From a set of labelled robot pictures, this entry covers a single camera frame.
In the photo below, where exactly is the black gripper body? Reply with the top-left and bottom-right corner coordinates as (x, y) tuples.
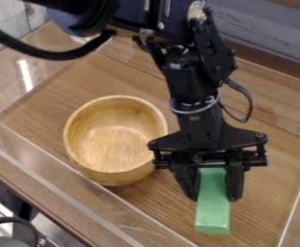
(145, 104), (270, 173)

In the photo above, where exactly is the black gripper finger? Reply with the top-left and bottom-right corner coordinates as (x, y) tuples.
(225, 162), (244, 202)
(172, 167), (198, 202)

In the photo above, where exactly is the green rectangular block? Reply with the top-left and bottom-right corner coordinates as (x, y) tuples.
(194, 168), (230, 234)

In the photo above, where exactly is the brown wooden bowl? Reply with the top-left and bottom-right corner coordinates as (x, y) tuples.
(62, 95), (168, 186)

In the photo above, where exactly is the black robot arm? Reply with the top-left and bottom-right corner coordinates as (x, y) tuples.
(26, 0), (268, 201)

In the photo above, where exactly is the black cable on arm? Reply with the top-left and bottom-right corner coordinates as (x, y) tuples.
(217, 78), (253, 124)

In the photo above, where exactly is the clear acrylic tray enclosure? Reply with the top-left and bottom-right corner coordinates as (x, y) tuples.
(0, 11), (300, 247)

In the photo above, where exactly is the black metal bracket with bolt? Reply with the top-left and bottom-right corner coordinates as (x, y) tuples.
(11, 223), (58, 247)

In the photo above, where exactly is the black cable lower left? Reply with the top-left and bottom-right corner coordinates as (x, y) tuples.
(0, 217), (40, 247)

